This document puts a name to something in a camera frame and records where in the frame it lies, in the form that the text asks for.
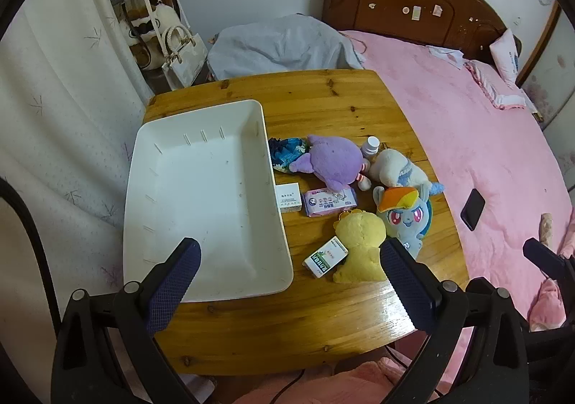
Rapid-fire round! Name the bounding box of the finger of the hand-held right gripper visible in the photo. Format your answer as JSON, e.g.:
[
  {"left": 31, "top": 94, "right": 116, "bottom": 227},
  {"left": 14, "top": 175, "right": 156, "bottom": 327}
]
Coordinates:
[{"left": 522, "top": 238, "right": 575, "bottom": 293}]

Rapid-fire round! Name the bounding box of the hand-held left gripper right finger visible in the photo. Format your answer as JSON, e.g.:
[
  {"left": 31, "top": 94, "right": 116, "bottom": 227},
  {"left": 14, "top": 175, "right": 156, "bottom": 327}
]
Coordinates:
[{"left": 380, "top": 237, "right": 532, "bottom": 404}]

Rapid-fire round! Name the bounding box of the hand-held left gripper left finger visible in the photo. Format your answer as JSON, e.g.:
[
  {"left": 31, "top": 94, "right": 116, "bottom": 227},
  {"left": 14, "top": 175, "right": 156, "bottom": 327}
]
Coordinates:
[{"left": 51, "top": 237, "right": 203, "bottom": 404}]

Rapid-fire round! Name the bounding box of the yellow plush toy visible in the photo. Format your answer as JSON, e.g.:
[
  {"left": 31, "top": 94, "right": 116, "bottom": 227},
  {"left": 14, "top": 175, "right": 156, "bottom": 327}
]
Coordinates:
[{"left": 332, "top": 209, "right": 389, "bottom": 284}]

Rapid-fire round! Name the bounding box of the blue pony plush toy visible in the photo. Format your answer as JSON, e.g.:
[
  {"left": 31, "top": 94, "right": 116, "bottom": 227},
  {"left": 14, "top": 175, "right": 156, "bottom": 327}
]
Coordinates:
[{"left": 373, "top": 182, "right": 445, "bottom": 259}]

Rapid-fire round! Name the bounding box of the green and white box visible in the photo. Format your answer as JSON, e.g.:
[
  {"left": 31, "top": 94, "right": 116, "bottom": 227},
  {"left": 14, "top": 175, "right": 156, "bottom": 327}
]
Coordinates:
[{"left": 303, "top": 236, "right": 350, "bottom": 279}]

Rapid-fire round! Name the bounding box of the white plastic tray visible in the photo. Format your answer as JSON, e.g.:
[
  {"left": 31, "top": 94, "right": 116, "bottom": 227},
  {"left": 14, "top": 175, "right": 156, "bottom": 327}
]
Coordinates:
[{"left": 122, "top": 99, "right": 295, "bottom": 302}]

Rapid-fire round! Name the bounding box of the pink tissue packet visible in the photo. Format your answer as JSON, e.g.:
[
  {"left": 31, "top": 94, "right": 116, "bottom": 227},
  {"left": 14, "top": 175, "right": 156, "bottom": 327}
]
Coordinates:
[{"left": 303, "top": 187, "right": 359, "bottom": 218}]

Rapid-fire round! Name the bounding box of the white plush toy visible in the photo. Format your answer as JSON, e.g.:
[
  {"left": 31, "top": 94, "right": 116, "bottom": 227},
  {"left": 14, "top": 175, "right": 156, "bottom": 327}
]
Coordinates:
[{"left": 368, "top": 148, "right": 433, "bottom": 188}]

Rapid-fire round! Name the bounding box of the purple plush toy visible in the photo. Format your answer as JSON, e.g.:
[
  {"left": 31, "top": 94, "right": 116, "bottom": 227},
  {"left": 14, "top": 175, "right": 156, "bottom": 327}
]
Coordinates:
[{"left": 289, "top": 135, "right": 373, "bottom": 191}]

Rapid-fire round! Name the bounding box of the black phone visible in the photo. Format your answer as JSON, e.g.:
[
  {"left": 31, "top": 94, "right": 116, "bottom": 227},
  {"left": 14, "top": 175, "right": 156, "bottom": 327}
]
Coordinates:
[{"left": 459, "top": 189, "right": 487, "bottom": 232}]

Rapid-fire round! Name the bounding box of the person's pink clothing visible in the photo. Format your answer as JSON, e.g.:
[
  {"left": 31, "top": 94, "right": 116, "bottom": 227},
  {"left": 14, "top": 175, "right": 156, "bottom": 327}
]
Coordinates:
[{"left": 234, "top": 359, "right": 450, "bottom": 404}]

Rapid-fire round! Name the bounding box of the small white box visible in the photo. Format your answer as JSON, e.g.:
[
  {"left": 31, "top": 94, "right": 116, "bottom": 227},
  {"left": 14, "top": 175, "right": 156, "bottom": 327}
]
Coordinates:
[{"left": 275, "top": 183, "right": 303, "bottom": 213}]

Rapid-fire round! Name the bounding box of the pink blanket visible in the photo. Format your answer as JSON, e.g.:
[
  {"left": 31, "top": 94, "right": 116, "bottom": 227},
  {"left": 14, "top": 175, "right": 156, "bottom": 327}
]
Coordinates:
[{"left": 337, "top": 29, "right": 575, "bottom": 387}]

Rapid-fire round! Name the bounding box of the white floral wardrobe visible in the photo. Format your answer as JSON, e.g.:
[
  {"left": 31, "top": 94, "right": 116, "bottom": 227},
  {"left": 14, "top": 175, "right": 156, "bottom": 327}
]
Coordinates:
[{"left": 516, "top": 0, "right": 575, "bottom": 189}]

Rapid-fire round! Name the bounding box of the blue floral pouch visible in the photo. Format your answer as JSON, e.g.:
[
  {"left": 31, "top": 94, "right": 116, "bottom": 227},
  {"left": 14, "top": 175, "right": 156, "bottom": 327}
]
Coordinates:
[{"left": 268, "top": 137, "right": 311, "bottom": 173}]

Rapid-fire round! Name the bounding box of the pink ruffled pillow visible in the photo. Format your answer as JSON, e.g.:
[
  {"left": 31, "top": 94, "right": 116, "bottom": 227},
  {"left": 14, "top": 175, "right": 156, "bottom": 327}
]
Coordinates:
[{"left": 463, "top": 58, "right": 537, "bottom": 111}]

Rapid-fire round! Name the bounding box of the white curtain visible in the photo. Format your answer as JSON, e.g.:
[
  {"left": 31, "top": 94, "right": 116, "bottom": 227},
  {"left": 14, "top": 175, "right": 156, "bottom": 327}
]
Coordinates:
[{"left": 0, "top": 0, "right": 156, "bottom": 342}]

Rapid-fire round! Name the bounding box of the white and pink pillow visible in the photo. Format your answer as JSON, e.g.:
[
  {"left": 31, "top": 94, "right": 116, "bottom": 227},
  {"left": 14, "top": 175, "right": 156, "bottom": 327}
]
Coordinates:
[{"left": 489, "top": 28, "right": 522, "bottom": 86}]

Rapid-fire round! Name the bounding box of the white cloth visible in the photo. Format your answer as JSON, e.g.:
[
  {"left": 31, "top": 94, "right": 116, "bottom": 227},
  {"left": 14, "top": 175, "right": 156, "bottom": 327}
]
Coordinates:
[{"left": 427, "top": 45, "right": 465, "bottom": 70}]

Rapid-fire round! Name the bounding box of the grey cloth bundle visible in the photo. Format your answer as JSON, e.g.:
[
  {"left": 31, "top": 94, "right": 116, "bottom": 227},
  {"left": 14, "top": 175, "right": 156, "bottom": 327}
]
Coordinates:
[{"left": 207, "top": 13, "right": 367, "bottom": 82}]

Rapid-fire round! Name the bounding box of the fluffy white and brown bag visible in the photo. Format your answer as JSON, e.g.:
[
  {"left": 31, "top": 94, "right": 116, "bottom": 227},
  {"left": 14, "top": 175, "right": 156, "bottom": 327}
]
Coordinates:
[{"left": 119, "top": 0, "right": 180, "bottom": 70}]

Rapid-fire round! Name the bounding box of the brown wooden headboard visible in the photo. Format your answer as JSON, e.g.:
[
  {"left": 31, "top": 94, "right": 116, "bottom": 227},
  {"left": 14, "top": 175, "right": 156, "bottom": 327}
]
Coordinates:
[{"left": 321, "top": 0, "right": 522, "bottom": 68}]

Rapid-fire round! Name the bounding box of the thin black cable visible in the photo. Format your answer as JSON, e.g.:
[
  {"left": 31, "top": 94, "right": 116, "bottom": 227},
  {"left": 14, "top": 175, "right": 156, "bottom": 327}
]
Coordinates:
[{"left": 270, "top": 368, "right": 306, "bottom": 404}]

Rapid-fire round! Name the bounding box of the white handbag with braided handles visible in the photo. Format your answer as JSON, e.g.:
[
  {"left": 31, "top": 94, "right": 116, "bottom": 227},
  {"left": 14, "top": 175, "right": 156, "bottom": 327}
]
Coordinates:
[{"left": 162, "top": 24, "right": 210, "bottom": 90}]

